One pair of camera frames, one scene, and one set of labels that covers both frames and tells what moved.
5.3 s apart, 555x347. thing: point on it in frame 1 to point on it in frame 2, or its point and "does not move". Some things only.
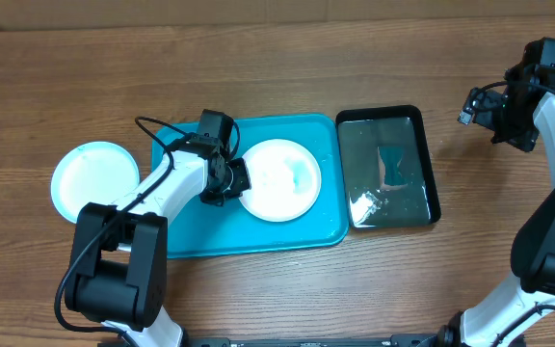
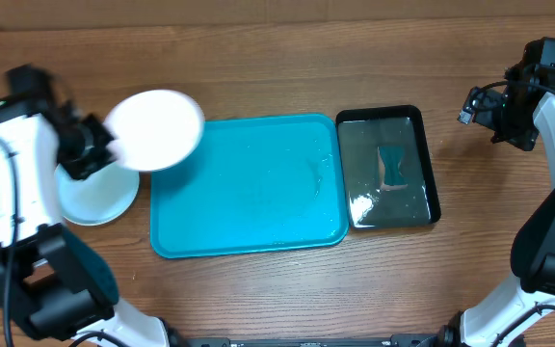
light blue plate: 93,173 does not move
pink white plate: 285,180 to 154,129
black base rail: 321,340 does not move
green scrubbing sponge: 391,160 does not move
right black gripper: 480,112 does not move
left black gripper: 241,183 to 86,167
